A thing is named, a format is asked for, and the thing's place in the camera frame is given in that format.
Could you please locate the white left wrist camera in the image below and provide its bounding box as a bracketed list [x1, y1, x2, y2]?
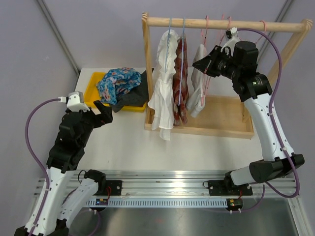
[58, 91, 90, 112]

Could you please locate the yellow plastic tray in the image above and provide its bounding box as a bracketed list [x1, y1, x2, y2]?
[84, 71, 147, 113]

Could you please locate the aluminium mounting rail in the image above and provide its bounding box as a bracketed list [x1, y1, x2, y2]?
[24, 145, 306, 236]

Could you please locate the wooden clothes rack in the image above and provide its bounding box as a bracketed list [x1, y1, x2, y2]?
[141, 12, 313, 139]

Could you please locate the aluminium frame post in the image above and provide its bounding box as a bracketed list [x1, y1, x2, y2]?
[258, 0, 295, 62]
[35, 0, 81, 77]

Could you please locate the grey polka dot skirt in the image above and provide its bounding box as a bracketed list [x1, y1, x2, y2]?
[109, 71, 149, 113]

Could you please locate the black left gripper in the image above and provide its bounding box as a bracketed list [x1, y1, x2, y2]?
[75, 100, 113, 148]

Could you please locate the white ruffled skirt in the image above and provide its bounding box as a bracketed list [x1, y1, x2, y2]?
[148, 29, 180, 141]

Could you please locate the red plaid skirt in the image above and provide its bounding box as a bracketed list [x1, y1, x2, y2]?
[173, 33, 189, 126]

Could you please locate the blue floral skirt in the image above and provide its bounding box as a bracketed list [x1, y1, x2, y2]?
[96, 67, 141, 105]

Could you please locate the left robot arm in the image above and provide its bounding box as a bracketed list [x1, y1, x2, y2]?
[14, 100, 113, 236]

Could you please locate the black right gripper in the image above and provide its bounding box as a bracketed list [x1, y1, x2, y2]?
[193, 46, 241, 82]

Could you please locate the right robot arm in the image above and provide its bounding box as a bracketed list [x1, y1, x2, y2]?
[192, 41, 305, 195]

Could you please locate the blue wire hanger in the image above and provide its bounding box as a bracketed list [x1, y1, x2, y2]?
[162, 17, 173, 74]
[178, 18, 186, 107]

